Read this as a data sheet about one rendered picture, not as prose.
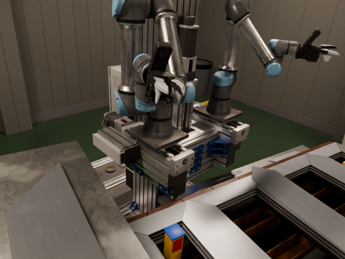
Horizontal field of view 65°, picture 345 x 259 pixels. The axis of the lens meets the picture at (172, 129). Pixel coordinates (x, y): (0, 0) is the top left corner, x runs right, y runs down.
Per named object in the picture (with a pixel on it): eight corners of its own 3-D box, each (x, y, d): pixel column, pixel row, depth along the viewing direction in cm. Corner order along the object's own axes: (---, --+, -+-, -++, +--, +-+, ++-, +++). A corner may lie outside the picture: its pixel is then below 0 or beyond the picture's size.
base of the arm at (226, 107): (200, 109, 169) (203, 93, 164) (216, 104, 178) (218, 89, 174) (220, 117, 159) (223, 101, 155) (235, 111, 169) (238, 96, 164)
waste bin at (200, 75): (213, 94, 519) (217, 62, 493) (198, 99, 487) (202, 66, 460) (193, 88, 546) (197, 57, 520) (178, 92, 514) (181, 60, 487)
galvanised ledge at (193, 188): (325, 160, 199) (326, 157, 197) (177, 226, 133) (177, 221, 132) (301, 148, 214) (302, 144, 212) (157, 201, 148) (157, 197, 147)
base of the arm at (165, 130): (137, 130, 137) (137, 112, 132) (159, 123, 146) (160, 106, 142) (156, 142, 127) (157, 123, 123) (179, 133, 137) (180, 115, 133)
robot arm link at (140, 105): (167, 112, 99) (169, 82, 94) (136, 114, 95) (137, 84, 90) (161, 104, 105) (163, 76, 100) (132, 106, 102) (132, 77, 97)
